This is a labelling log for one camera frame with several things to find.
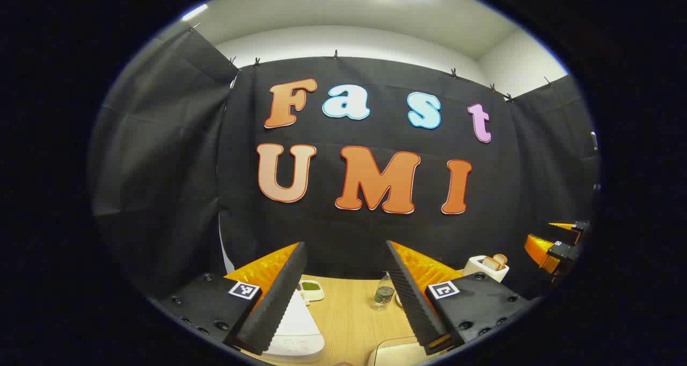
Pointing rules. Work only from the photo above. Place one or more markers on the ceiling light strip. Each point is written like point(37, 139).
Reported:
point(194, 12)

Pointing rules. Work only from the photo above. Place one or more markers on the clear plastic water bottle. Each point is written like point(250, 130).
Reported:
point(383, 296)

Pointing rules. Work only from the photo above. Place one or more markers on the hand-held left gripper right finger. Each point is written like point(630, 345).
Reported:
point(410, 301)

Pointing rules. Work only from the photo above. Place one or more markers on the bread slice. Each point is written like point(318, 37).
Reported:
point(501, 258)
point(489, 263)

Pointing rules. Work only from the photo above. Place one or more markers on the row of black cloth clips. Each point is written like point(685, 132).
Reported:
point(336, 55)

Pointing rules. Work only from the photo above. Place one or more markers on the white toaster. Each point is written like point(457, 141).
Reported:
point(477, 269)

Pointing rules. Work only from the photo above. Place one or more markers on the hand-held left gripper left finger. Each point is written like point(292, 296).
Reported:
point(279, 301)

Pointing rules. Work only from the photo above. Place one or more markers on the white divided bean dish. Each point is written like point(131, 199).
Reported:
point(311, 292)

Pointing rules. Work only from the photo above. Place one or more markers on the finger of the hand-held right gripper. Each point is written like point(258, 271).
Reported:
point(580, 227)
point(561, 252)

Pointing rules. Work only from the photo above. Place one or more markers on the white rice cooker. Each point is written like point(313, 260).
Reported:
point(295, 328)

